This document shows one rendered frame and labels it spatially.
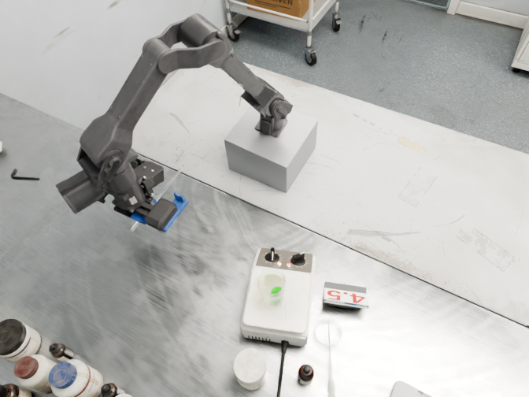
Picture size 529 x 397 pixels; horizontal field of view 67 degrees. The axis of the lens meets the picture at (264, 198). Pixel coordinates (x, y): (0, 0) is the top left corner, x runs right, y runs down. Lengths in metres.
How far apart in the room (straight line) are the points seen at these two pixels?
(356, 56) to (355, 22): 0.41
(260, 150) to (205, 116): 0.31
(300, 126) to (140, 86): 0.47
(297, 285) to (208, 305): 0.21
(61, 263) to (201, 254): 0.33
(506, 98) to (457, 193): 1.89
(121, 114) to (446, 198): 0.78
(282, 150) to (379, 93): 1.81
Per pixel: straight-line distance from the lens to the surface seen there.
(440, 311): 0.94
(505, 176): 1.20
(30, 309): 1.04
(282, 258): 0.88
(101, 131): 0.72
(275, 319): 0.79
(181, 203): 1.03
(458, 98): 2.84
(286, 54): 2.99
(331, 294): 0.88
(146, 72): 0.69
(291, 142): 0.99
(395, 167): 1.12
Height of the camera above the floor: 1.73
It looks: 55 degrees down
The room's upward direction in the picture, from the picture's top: 4 degrees counter-clockwise
